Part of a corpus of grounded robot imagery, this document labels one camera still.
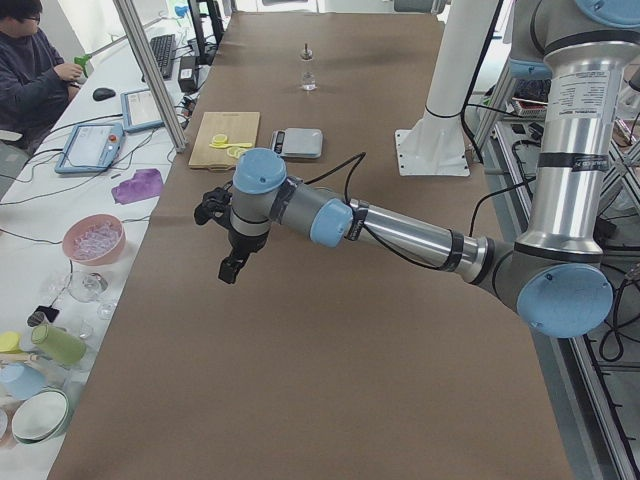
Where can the black power adapter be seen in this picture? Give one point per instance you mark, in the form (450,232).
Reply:
(188,74)

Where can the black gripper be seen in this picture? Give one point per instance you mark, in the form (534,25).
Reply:
(244,243)

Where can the yellow plastic cup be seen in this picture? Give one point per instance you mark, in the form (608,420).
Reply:
(10,342)

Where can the grey kitchen scale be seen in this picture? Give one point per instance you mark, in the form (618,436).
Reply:
(301,143)

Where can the purple cloth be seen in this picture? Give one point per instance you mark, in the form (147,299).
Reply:
(144,184)

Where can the aluminium frame post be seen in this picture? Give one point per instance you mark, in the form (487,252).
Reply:
(141,49)

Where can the light blue cup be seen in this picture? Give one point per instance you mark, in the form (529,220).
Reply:
(22,381)

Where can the blue teach pendant far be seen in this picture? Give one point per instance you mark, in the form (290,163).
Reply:
(139,111)

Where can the clear wine glass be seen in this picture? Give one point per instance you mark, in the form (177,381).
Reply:
(86,287)

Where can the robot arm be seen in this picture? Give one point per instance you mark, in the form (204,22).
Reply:
(550,275)

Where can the wooden cutting board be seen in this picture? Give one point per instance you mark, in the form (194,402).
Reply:
(241,129)

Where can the black computer mouse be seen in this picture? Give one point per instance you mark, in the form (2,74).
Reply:
(103,93)

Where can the pink bowl with ice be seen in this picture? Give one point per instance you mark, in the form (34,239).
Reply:
(95,240)

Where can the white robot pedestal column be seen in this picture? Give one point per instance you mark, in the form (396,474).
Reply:
(435,145)

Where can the black keyboard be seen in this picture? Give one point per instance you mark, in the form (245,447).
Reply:
(163,49)

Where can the seated person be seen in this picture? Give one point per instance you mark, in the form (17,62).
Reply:
(37,84)

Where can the yellow lemon slice row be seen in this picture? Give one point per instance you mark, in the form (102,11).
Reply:
(235,152)

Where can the blue teach pendant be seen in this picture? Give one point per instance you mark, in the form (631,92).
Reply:
(90,148)
(139,111)

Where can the green plastic cup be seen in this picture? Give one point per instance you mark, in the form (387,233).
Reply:
(59,345)

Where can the green white bowl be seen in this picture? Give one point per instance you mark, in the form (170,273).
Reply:
(41,417)

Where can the blue teach pendant near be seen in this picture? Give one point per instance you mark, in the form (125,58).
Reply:
(90,148)

